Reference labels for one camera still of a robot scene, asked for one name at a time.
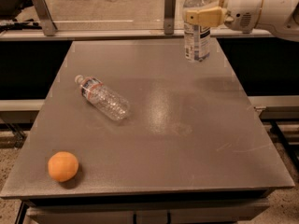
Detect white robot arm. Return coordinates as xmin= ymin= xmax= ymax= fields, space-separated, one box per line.
xmin=182 ymin=0 xmax=299 ymax=42

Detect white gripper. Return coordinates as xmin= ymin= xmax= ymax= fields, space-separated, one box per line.
xmin=185 ymin=0 xmax=263 ymax=34

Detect table base cabinet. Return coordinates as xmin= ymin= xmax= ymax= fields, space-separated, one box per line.
xmin=14 ymin=190 xmax=269 ymax=224

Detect orange fruit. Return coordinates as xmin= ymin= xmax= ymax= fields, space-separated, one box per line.
xmin=48 ymin=151 xmax=78 ymax=182

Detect metal rail beam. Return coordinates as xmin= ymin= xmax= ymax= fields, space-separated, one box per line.
xmin=0 ymin=28 xmax=272 ymax=41

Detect metal bracket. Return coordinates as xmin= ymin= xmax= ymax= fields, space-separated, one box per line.
xmin=164 ymin=0 xmax=176 ymax=35
xmin=32 ymin=0 xmax=57 ymax=36

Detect blue label plastic bottle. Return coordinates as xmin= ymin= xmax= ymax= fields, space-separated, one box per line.
xmin=183 ymin=0 xmax=210 ymax=62

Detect clear crushed plastic bottle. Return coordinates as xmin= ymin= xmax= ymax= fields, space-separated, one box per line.
xmin=75 ymin=75 xmax=130 ymax=121

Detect left metal bracket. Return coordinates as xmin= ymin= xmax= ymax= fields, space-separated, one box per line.
xmin=32 ymin=0 xmax=57 ymax=36

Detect middle metal bracket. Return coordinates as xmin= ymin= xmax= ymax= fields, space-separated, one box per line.
xmin=164 ymin=0 xmax=176 ymax=35

